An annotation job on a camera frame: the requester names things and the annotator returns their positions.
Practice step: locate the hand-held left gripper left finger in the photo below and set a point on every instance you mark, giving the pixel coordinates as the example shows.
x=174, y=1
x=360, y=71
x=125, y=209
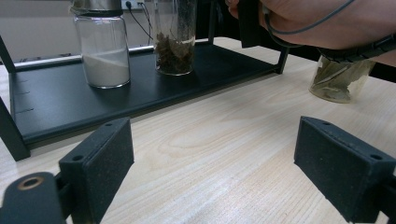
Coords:
x=99, y=168

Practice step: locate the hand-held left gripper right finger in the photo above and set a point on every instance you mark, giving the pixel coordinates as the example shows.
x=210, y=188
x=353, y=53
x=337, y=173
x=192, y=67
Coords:
x=339, y=165

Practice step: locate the black metal shelf rack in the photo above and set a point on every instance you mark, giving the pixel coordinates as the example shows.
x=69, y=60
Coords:
x=93, y=99

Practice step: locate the wooden-lid glass jar dark spices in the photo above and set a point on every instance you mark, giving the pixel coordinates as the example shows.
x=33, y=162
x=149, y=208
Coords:
x=175, y=53

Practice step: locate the wooden-lid glass jar green leaves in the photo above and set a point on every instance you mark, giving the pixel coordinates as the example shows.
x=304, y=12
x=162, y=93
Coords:
x=336, y=84

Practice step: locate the metal-lid glass jar white powder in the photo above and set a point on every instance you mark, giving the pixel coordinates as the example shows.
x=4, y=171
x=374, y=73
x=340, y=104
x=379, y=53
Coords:
x=104, y=56

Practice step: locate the white wall power socket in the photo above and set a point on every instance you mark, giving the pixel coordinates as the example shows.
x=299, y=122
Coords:
x=130, y=3

